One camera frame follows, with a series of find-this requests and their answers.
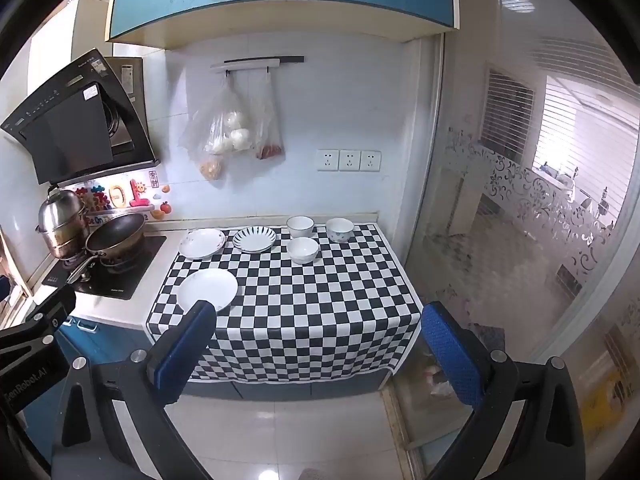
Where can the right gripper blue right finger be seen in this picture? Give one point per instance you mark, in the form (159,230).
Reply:
(456,351)

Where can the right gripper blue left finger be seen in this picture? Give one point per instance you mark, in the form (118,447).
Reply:
(174,356)

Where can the white plate grey floral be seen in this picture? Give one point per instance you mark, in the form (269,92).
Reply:
(216,286)

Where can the white plate floral rim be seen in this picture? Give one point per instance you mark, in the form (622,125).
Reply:
(202,243)

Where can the white plate black striped rim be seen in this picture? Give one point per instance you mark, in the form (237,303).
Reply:
(254,239)

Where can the plain white bowl front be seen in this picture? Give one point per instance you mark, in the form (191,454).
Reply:
(302,250)

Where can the white bowl blue pattern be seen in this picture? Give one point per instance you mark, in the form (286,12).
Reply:
(339,230)

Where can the blue lower cabinet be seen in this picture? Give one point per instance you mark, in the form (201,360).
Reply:
(99,343)

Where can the blue cabinet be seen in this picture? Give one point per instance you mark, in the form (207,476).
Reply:
(99,343)
(280,0)

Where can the black induction cooktop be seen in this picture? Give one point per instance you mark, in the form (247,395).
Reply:
(120,278)

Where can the black white checkered cloth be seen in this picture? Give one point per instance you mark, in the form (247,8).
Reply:
(352,311)

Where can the black frying pan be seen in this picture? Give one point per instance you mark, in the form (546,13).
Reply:
(113,243)

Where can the glass sliding door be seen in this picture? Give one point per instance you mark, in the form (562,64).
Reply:
(529,227)

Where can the stainless steel steamer pot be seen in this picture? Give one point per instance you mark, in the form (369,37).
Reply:
(62,223)

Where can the plastic bag with red food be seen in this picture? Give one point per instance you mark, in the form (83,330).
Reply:
(268,139)

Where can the plastic bag with buns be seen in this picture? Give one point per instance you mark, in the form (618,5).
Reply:
(219,129)

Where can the black range hood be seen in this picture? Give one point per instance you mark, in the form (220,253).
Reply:
(81,122)

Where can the blue upper cabinet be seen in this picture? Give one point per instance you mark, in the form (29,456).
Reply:
(280,0)

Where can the colourful wall stickers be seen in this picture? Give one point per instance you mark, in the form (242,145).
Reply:
(143,191)

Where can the triple wall power socket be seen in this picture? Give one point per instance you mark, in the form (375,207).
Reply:
(328,159)

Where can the wall hook rail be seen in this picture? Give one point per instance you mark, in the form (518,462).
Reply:
(266,63)

